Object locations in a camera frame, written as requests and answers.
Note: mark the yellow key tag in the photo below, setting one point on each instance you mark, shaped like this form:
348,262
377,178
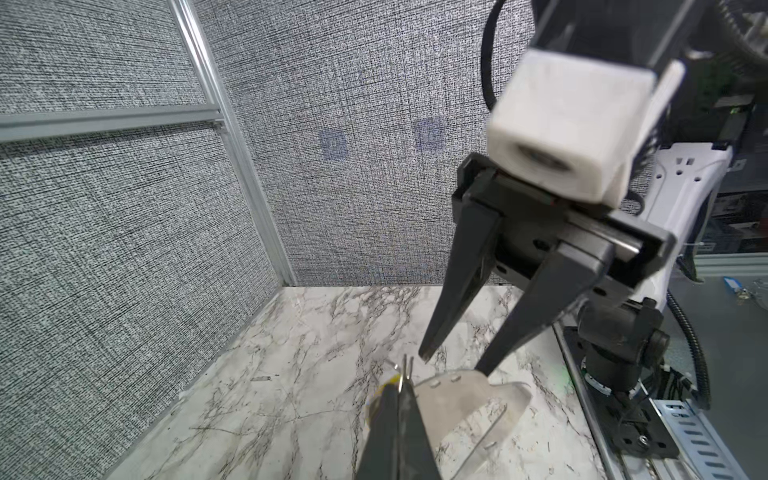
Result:
374,403

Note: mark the silver perforated metal key holder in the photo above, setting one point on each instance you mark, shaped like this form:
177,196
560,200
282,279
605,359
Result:
467,419

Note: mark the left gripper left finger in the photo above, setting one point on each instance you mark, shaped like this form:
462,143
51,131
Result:
380,455

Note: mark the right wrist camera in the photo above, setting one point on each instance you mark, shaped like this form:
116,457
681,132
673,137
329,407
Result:
572,126

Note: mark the grey slotted cable duct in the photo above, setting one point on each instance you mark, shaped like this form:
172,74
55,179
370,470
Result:
702,451

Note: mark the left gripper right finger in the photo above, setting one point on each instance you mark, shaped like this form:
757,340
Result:
416,459

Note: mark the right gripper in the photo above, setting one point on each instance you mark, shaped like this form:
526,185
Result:
524,234

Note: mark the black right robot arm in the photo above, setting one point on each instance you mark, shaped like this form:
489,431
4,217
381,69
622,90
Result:
678,170

